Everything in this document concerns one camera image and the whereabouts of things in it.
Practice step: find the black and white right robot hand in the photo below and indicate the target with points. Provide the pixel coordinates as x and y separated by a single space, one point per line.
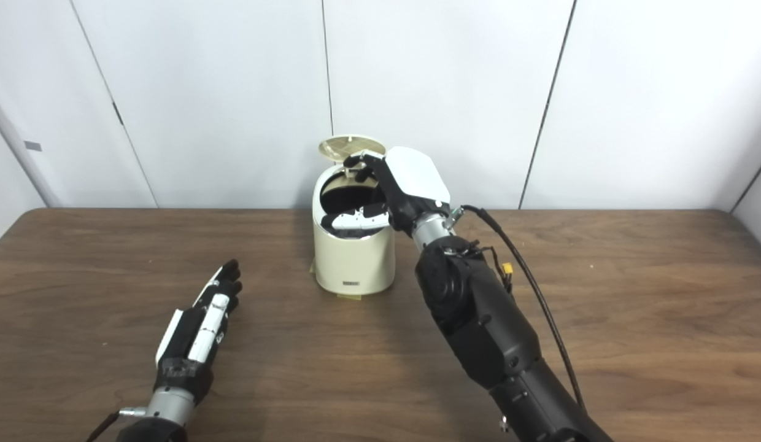
417 178

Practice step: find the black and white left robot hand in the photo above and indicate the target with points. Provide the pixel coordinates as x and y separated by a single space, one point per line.
187 344

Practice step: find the cream-colored lidded trash bin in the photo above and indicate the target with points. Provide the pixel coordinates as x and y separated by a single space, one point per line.
356 264

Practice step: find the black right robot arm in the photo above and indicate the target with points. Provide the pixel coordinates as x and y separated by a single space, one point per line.
485 325

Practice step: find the yellow tape piece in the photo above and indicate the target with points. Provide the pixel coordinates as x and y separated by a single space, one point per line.
350 297

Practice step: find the small grey wall label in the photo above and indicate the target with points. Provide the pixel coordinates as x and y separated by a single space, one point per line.
32 146

